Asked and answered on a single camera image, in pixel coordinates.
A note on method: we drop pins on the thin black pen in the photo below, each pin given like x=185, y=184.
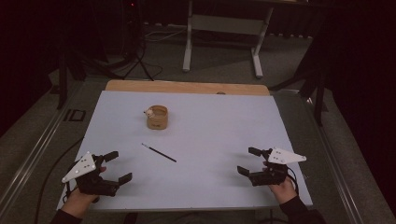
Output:
x=158, y=152

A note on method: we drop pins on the black metal stand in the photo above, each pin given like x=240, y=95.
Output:
x=319, y=87

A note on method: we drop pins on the person's right hand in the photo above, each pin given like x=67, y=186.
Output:
x=285, y=191

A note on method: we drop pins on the person's left hand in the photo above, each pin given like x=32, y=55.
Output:
x=79, y=202

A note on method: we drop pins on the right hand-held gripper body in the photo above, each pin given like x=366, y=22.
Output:
x=272, y=174

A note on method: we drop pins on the small white figure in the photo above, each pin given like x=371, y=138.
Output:
x=149, y=112

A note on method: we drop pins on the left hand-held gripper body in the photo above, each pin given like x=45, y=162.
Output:
x=81, y=168

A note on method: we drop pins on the black rectangular floor frame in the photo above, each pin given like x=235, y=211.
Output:
x=74, y=115

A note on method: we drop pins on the grey metal floor rail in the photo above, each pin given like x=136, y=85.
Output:
x=337, y=168
x=34, y=152

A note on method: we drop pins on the black tripod stand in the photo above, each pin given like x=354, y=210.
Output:
x=137, y=46

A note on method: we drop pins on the tan wooden pen holder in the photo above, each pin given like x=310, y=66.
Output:
x=158, y=121

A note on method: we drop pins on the white metal desk frame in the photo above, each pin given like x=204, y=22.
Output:
x=229, y=24

